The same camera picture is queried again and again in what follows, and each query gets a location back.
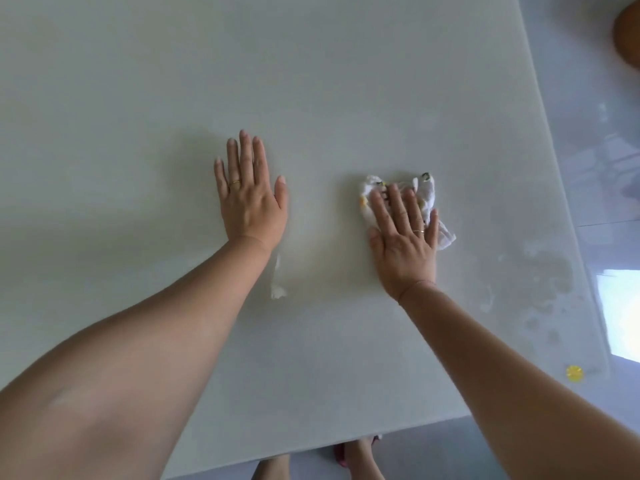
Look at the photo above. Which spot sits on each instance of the person's left hand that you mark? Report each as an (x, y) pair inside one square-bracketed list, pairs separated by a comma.
[(250, 209)]

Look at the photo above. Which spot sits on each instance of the person's right hand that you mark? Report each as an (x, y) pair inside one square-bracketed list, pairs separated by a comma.
[(405, 254)]

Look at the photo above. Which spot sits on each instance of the person's left middle finger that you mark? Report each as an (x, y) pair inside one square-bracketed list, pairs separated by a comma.
[(246, 157)]

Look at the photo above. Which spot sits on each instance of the person's right middle finger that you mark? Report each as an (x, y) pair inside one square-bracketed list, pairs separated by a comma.
[(396, 207)]

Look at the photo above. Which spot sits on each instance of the person's left little finger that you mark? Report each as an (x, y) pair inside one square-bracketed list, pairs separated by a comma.
[(220, 177)]

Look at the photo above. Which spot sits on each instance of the person's right little finger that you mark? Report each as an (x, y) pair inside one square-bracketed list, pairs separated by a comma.
[(433, 227)]

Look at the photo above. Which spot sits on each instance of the person's left thumb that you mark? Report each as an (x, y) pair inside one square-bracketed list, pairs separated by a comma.
[(281, 194)]

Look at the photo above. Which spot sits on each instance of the person's right thumb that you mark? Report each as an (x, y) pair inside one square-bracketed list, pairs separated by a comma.
[(375, 239)]

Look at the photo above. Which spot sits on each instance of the white patterned cleaning cloth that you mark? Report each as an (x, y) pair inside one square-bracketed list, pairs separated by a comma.
[(425, 188)]

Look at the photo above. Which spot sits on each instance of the person's left forearm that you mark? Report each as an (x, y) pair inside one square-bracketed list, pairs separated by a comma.
[(140, 354)]

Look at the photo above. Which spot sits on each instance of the person's right forearm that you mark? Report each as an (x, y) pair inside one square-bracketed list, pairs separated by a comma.
[(505, 389)]

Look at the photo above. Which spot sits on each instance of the round yellow sticker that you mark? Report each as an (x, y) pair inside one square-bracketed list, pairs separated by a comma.
[(574, 373)]

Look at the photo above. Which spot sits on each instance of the red sandal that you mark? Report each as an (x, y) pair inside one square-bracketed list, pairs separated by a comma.
[(340, 454)]

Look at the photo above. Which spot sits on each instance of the person's right foot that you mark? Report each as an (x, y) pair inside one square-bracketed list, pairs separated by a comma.
[(361, 457)]

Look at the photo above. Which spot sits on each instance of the person's foot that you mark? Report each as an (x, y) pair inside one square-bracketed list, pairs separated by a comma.
[(272, 468), (361, 457)]

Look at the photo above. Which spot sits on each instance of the person's left foot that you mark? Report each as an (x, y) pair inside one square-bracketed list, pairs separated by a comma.
[(272, 468)]

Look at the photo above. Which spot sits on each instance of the brown round wooden object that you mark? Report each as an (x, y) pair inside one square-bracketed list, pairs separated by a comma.
[(629, 34)]

